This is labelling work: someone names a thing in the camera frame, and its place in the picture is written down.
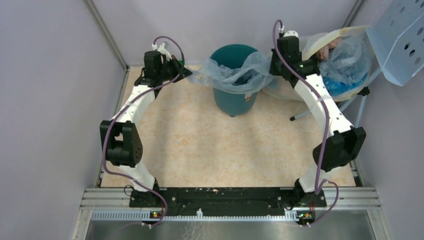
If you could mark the light blue trash bag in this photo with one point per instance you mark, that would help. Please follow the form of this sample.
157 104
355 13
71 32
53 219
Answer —
252 76

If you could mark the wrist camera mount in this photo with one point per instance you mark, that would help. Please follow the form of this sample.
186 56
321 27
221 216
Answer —
162 48
287 33

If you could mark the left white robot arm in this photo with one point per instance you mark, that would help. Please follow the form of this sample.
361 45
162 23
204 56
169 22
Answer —
121 143

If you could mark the white cable comb strip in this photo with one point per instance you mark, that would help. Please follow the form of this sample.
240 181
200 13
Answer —
147 216

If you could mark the perforated white metal panel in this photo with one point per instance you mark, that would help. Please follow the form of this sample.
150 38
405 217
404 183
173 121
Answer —
396 34

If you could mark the large translucent sack of bags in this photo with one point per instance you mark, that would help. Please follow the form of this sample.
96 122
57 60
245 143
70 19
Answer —
344 57

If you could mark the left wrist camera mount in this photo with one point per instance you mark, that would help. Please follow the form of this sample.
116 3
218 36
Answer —
162 48

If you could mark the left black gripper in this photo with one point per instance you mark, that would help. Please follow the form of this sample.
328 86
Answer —
174 62

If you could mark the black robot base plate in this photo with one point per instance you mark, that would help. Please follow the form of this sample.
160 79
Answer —
226 201

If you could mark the teal plastic trash bin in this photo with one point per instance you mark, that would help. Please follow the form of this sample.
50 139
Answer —
233 56

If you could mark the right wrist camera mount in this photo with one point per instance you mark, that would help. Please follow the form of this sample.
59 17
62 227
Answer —
287 33

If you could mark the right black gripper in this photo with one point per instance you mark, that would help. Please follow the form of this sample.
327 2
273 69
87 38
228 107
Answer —
272 70

